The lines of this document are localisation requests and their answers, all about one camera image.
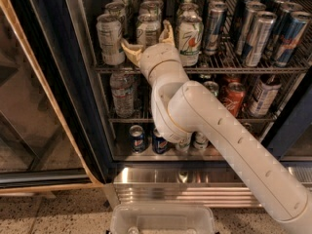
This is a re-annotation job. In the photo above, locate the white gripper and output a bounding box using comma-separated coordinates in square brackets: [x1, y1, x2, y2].
[121, 19, 185, 84]

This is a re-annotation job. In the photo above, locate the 7up can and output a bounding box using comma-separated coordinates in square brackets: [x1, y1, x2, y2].
[193, 132, 209, 150]
[136, 14, 161, 49]
[175, 136, 191, 152]
[97, 14, 125, 65]
[175, 16, 204, 66]

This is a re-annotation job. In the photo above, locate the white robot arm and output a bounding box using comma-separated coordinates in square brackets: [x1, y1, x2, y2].
[121, 21, 312, 234]

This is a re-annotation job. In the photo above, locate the silver blue energy can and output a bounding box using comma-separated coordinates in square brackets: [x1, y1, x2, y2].
[203, 1, 227, 56]

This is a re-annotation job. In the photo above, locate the green soda can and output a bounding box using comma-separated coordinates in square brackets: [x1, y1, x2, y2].
[204, 81, 219, 97]

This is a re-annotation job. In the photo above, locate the red coca cola can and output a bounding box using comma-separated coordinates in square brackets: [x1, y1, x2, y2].
[221, 82, 246, 117]

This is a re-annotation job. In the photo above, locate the left pepsi can bottom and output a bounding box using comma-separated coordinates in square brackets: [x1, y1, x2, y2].
[129, 125, 146, 153]

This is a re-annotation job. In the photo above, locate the pepsi can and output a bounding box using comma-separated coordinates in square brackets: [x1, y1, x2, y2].
[129, 125, 146, 153]
[152, 128, 168, 154]

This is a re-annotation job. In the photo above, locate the right pepsi can bottom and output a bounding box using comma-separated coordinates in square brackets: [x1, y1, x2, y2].
[152, 128, 168, 154]

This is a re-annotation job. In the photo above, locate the left 7up can bottom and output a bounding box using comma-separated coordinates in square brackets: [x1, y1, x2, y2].
[175, 136, 191, 152]

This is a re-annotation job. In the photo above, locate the right 7up can bottom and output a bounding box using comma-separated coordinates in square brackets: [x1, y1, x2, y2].
[193, 132, 209, 150]

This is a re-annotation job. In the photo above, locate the front silver energy can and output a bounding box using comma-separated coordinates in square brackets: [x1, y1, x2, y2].
[241, 11, 277, 67]

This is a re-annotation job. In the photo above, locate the white blue tall can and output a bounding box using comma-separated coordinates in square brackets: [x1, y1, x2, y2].
[247, 74, 282, 118]

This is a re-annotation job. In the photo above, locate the glass fridge door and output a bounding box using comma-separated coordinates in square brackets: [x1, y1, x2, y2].
[0, 0, 108, 193]

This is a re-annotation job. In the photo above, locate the blue red bull can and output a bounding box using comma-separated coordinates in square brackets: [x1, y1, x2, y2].
[270, 11, 311, 67]

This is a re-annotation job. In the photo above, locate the steel fridge base grille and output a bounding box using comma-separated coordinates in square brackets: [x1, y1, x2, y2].
[103, 166, 312, 209]

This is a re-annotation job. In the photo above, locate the left water bottle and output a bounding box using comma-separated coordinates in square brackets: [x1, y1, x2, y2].
[110, 72, 135, 118]

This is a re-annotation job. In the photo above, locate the clear plastic bin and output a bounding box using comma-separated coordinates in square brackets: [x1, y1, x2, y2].
[110, 203, 215, 234]

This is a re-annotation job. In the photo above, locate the upper wire shelf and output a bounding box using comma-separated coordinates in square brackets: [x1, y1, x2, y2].
[93, 0, 312, 75]

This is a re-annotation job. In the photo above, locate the wire shelf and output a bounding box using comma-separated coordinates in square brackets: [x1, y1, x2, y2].
[107, 78, 277, 125]
[93, 0, 312, 75]

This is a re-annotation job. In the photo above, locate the lower wire shelf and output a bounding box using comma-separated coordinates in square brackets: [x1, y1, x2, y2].
[107, 78, 277, 125]

